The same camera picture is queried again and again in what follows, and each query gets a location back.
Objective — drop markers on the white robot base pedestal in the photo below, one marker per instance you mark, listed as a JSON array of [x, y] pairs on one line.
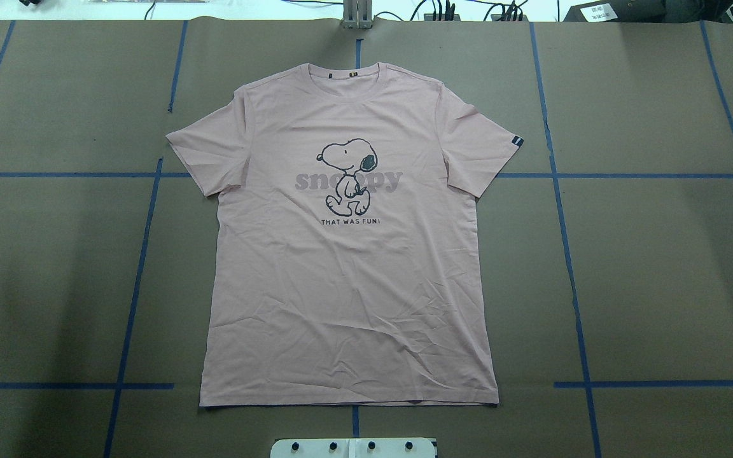
[[355, 447]]

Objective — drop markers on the black box white label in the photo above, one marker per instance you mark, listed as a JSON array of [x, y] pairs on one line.
[[617, 11]]

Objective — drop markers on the aluminium frame post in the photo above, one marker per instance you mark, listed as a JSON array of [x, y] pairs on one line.
[[357, 14]]

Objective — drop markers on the pink Snoopy t-shirt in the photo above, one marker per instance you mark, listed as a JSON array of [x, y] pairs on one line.
[[347, 259]]

